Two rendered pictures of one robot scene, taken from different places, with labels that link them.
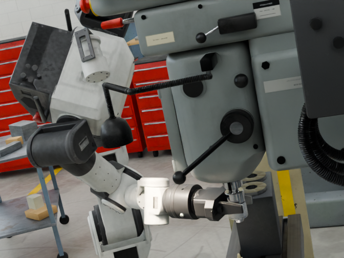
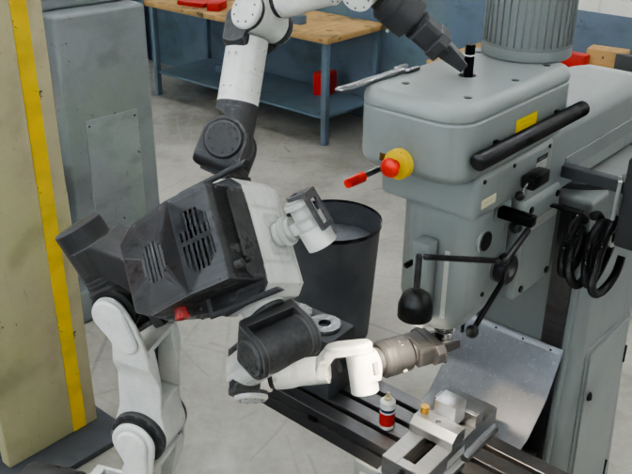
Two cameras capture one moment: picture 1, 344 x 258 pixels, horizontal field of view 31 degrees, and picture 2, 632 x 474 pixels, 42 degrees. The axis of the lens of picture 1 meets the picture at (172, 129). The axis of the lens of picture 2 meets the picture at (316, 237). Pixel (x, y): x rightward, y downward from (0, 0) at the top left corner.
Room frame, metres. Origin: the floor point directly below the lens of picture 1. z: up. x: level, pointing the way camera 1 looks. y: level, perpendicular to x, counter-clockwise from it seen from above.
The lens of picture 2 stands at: (0.89, 1.54, 2.36)
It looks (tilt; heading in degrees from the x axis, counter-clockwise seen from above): 26 degrees down; 297
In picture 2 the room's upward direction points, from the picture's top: 1 degrees clockwise
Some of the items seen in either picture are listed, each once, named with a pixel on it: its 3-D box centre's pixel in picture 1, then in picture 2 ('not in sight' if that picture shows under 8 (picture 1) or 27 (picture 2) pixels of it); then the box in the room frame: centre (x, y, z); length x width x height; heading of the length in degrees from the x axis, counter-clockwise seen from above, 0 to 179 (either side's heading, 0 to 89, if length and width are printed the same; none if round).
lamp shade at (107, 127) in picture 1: (115, 130); (415, 303); (1.37, 0.13, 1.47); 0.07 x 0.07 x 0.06
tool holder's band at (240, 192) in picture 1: (234, 192); (443, 330); (1.38, -0.11, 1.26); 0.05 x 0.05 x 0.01
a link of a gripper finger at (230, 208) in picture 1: (230, 209); (450, 347); (1.36, -0.10, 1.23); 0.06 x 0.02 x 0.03; 56
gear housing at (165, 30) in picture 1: (220, 15); (468, 164); (1.37, -0.16, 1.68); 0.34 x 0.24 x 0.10; 76
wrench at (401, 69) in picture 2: not in sight; (377, 77); (1.53, 0.01, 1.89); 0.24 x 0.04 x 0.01; 75
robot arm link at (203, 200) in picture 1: (203, 202); (411, 351); (1.43, -0.04, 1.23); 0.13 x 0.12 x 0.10; 146
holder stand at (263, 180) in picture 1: (256, 211); (309, 347); (1.79, -0.21, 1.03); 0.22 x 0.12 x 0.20; 169
